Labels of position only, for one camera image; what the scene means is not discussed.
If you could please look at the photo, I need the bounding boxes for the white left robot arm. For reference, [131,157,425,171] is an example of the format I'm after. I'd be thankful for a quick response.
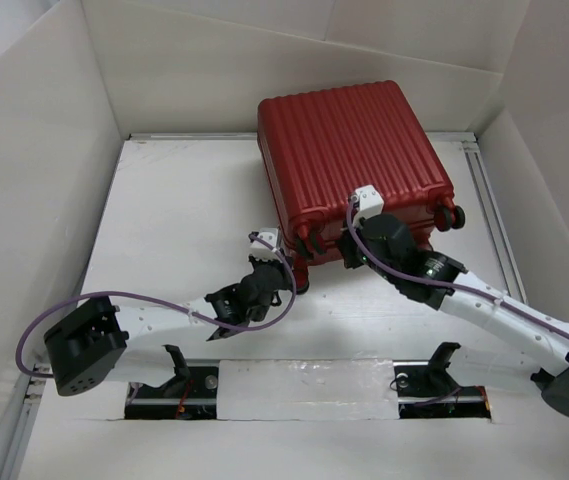
[44,260,295,397]

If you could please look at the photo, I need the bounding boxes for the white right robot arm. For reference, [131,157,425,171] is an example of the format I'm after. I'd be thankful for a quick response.
[339,209,569,418]

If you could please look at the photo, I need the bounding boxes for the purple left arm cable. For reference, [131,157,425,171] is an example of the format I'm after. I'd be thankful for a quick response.
[15,230,298,416]

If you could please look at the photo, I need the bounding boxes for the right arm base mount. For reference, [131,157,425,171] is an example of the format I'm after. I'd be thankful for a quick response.
[389,342,491,420]

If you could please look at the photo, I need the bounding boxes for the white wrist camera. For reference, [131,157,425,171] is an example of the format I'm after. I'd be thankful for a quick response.
[350,185,384,228]
[249,228,281,262]

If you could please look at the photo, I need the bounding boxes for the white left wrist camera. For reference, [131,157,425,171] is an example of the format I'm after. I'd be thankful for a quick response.
[249,228,281,262]

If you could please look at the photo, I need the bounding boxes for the red hard-shell suitcase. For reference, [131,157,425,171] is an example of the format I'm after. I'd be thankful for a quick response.
[257,80,466,294]

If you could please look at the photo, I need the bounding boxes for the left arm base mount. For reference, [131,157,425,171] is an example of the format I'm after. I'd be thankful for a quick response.
[124,364,219,421]

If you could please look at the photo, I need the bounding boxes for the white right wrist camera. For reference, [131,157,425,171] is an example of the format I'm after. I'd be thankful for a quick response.
[350,185,384,228]

